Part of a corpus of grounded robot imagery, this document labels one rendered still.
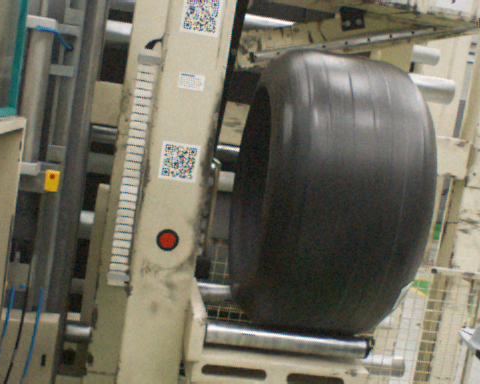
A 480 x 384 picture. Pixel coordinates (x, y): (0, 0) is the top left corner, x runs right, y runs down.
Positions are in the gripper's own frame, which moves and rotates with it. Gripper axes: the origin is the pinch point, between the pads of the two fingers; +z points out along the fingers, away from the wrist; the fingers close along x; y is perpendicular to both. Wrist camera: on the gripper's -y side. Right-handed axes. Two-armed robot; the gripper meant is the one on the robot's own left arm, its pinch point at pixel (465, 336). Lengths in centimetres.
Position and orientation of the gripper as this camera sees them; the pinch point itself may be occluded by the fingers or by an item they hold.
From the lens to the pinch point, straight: 137.3
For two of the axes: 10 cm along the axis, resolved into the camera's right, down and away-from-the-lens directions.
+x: -7.0, 3.1, -6.4
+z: -7.1, -3.2, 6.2
